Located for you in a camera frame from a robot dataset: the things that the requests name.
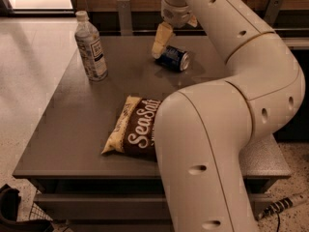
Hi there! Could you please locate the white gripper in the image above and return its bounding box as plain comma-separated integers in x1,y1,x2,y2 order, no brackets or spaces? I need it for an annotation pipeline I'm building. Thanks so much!
152,0,198,59

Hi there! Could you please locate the blue pepsi can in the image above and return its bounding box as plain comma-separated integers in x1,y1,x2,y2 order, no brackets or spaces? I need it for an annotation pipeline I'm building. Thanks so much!
155,45,190,72

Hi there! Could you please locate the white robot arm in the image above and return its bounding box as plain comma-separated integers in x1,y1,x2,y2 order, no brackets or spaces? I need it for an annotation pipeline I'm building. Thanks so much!
154,0,305,232

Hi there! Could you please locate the clear plastic water bottle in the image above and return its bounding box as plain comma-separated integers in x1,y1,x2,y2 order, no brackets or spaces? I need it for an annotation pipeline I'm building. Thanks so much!
74,11,107,81

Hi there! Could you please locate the sea salt chips bag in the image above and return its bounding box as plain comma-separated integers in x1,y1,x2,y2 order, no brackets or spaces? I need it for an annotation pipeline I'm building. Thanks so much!
102,96,161,160

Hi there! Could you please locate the left metal bracket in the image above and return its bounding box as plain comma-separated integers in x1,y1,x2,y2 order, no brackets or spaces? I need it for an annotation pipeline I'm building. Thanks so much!
117,0,133,36

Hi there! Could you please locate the metal bracket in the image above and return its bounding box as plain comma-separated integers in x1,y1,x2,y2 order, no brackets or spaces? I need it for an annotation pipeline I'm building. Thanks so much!
264,0,284,26
117,0,133,36

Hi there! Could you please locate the right metal bracket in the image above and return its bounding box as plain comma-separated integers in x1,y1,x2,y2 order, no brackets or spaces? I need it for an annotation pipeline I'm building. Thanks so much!
264,0,284,26

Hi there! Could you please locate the wire basket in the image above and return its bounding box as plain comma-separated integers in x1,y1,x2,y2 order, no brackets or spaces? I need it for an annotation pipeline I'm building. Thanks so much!
28,202,52,221

